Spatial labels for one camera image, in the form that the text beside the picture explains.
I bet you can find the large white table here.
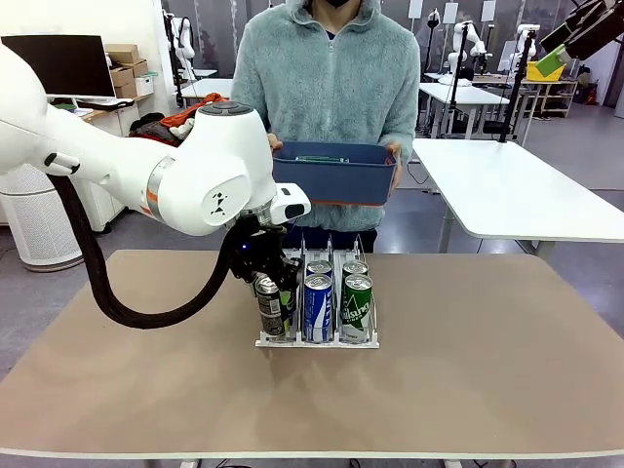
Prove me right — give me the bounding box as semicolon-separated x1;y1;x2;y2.
411;137;624;260

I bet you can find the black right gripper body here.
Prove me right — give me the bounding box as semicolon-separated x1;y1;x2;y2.
565;0;624;62

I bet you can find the dark grey garment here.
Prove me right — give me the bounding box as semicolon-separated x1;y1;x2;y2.
129;111;170;142

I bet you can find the white perforated air purifier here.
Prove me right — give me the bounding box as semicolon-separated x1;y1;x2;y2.
0;163;84;273

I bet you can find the person's left forearm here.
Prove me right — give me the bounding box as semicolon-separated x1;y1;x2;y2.
389;97;421;162

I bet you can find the orange garment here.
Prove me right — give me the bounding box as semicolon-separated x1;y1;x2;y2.
159;92;235;130

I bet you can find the white lab table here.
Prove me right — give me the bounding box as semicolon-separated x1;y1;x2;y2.
179;76;236;106
418;81;511;142

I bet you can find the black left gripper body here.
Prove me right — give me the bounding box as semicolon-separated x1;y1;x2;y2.
228;219;303;290

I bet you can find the clear plastic can dispenser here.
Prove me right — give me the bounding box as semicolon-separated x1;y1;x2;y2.
254;232;381;350

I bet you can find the left arm black cable sleeve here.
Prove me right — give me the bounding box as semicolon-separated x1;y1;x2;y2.
44;151;245;331

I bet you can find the black computer monitor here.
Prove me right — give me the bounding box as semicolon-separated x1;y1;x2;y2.
0;33;117;98

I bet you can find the yellow plastic crate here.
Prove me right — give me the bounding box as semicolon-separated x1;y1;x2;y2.
526;59;568;82

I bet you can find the black beverage can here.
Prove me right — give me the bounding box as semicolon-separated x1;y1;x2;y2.
254;273;286;341

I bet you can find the blue plastic bin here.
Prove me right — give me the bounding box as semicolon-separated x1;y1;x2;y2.
271;140;399;208

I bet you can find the person in teal fleece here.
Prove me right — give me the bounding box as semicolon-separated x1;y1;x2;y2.
229;0;421;254

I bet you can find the wooden shelf table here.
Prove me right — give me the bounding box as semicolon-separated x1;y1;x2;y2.
520;77;580;118

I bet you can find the white plush item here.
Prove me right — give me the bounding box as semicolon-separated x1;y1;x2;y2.
169;118;197;142

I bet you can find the black tripod pole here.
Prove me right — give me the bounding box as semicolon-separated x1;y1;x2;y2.
447;21;472;123
497;29;537;143

